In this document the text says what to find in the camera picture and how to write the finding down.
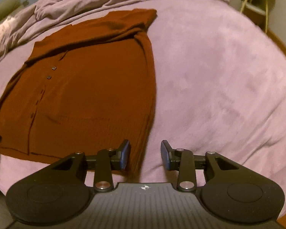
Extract rust brown knit cardigan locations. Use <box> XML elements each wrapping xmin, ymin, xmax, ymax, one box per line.
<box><xmin>0</xmin><ymin>9</ymin><xmax>157</xmax><ymax>171</ymax></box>

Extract lilac fleece bed sheet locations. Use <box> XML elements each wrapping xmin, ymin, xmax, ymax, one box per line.
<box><xmin>0</xmin><ymin>0</ymin><xmax>286</xmax><ymax>220</ymax></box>

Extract grey green headboard cushion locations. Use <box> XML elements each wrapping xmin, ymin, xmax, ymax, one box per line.
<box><xmin>0</xmin><ymin>0</ymin><xmax>24</xmax><ymax>23</ymax></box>

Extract yellow green side table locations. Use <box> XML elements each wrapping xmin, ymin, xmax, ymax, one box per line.
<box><xmin>240</xmin><ymin>0</ymin><xmax>275</xmax><ymax>33</ymax></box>

